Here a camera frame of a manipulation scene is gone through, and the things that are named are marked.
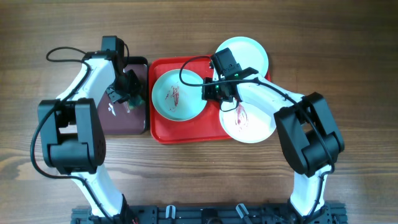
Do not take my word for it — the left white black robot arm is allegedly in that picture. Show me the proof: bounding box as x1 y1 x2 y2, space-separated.
30 35 142 223

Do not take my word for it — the light blue plate top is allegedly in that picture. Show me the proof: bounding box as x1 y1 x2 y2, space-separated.
216 36 271 81

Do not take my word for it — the white stained plate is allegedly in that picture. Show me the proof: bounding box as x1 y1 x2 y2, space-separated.
219 102 276 144

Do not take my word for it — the green yellow sponge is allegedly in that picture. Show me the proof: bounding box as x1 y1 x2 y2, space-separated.
126 95 145 111

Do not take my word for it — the right black cable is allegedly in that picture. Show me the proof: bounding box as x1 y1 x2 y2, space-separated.
178 55 336 218

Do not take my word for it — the red plastic tray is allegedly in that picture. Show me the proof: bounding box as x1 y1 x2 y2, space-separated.
148 54 275 145

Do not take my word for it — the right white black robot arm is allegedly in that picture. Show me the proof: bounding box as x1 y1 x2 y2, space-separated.
202 48 345 223

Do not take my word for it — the black tray brown inside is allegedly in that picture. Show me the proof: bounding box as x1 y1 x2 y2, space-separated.
98 57 149 135

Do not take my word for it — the black cable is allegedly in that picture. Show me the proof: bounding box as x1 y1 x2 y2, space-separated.
178 55 336 218
29 46 114 222

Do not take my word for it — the light blue plate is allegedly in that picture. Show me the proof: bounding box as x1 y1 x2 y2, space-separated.
216 36 271 81
152 69 207 121

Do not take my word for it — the left black cable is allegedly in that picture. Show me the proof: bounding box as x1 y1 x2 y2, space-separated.
29 46 114 222

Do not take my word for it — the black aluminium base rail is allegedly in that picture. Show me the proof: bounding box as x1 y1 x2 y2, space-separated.
70 202 348 224

